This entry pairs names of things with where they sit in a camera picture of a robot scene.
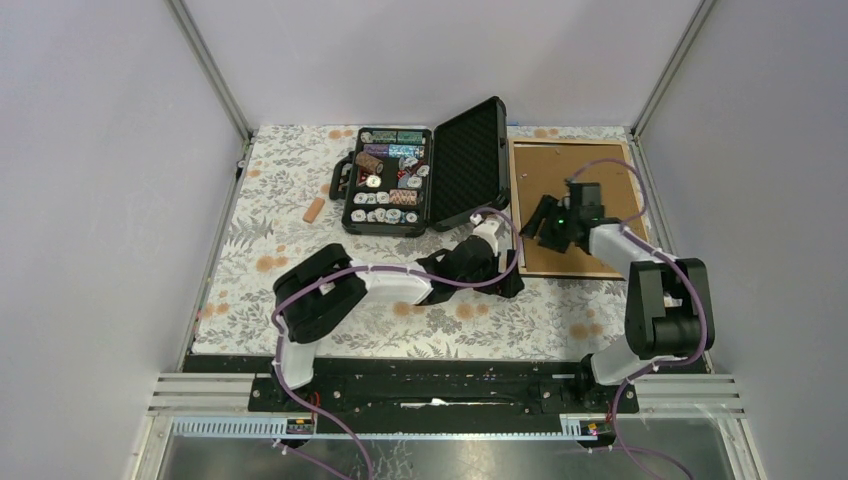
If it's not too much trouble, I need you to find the wooden block left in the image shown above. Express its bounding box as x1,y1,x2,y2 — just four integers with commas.
302,197,326,224

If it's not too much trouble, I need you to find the wooden picture frame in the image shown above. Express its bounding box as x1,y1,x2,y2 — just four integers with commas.
509,137,643,280

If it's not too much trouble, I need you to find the orange poker chip stack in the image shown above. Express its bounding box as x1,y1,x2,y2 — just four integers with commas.
388,189,420,206

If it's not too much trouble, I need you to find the brown frame backing board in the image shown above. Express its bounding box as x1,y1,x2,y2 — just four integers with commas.
515,144,647,274

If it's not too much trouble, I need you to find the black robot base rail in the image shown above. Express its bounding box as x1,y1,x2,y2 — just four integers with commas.
248,358,639,436

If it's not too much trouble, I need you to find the black poker chip case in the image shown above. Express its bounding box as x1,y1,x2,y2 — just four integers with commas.
331,96,510,237

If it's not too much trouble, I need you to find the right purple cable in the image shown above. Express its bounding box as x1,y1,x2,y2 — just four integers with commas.
569,157,717,480

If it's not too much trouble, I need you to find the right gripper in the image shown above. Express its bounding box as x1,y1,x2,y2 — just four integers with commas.
518,195,578,255

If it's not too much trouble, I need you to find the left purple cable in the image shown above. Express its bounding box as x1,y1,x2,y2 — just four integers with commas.
270,207,525,480

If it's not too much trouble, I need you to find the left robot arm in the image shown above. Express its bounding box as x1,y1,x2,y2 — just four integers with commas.
271,235,524,411

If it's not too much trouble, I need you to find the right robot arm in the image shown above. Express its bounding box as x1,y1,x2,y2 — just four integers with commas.
521,182,715,412

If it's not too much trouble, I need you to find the purple cable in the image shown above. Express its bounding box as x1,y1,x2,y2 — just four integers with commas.
270,207,525,480
569,157,717,480

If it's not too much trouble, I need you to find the floral tablecloth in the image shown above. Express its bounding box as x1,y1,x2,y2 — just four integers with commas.
191,125,626,361

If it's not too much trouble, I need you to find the brown poker chip stack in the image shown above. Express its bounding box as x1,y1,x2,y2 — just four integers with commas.
354,152,384,175

